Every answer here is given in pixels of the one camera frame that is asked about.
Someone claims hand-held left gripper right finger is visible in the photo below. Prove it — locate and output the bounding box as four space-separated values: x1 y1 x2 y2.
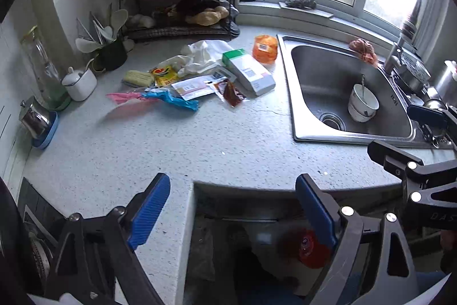
296 174 421 305

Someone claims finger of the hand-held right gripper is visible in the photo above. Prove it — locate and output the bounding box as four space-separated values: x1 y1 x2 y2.
367 139 457 184
407 104 457 129

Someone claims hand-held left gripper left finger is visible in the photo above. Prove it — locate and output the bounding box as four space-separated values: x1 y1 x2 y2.
43 173 171 305

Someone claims red plastic bin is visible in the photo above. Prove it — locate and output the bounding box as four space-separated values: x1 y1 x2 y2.
281 226 337 270

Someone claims white pink sachet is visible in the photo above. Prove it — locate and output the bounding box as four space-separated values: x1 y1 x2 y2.
171 74 219 101

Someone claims steel mixing bowl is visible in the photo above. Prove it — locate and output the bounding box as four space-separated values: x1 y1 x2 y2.
423 97 450 111

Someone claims steel pot perforated lid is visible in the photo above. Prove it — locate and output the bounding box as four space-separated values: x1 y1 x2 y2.
397 53 431 93

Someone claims white ceramic bowl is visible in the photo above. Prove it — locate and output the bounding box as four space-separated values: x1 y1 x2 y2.
348 83 380 123

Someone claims steel faucet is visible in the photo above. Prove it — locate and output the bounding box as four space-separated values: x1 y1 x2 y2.
382 0 433 77

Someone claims orange scrub cloth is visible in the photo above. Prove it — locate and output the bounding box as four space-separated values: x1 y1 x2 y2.
349 39 378 65

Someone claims stainless steel sink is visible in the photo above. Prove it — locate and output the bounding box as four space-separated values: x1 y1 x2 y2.
276 34 434 148

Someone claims black gas stove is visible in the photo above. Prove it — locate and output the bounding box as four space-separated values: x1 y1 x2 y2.
16 176 67 291

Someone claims blue plastic wrapper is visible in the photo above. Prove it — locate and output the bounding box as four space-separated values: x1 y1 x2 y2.
141 90 200 111

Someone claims pink plastic wrapper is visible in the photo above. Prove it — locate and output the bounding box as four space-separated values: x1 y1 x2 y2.
106 91 148 106

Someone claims yellow green sponge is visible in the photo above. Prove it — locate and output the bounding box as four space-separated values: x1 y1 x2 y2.
123 70 155 87

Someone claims yellow red seasoning packet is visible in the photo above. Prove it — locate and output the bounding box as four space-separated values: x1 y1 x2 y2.
150 65 179 87

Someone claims red sauce sachet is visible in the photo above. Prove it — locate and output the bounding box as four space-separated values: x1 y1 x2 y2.
213 77 248 108

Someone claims white lidded sugar pot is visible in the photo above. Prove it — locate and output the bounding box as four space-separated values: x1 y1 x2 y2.
62 58 98 102

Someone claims small steel pot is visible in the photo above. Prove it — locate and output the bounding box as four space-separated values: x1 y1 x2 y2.
19 96 51 139

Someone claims white green carton box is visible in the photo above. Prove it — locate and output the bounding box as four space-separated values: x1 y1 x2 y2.
222 48 276 96

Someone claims white barcode packet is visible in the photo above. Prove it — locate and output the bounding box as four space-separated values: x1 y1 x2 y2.
210 66 237 83

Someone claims orange plastic packet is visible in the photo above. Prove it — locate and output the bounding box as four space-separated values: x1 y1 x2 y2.
252 35 278 64

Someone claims white paper towel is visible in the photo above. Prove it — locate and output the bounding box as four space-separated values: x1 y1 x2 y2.
180 40 233 77

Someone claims dark steel wool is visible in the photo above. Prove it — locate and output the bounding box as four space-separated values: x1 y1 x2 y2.
284 0 318 10

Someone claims white rice paddle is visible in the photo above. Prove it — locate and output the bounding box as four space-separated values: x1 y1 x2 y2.
75 37 104 54

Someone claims tall glass jar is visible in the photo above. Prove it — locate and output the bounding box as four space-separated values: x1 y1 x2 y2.
19 25 71 111

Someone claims dark mug with utensils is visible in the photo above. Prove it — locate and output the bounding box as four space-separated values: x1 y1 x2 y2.
77 3 115 43

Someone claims white ladle spoon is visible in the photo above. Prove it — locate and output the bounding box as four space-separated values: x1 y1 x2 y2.
107 8 129 41

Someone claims large ginger root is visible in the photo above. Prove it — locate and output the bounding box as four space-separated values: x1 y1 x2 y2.
186 11 223 25

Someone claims black plastic bag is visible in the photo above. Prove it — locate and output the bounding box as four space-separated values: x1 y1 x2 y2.
175 0 219 16

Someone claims black wire rack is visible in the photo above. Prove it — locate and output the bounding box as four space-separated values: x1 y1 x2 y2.
119 0 240 43

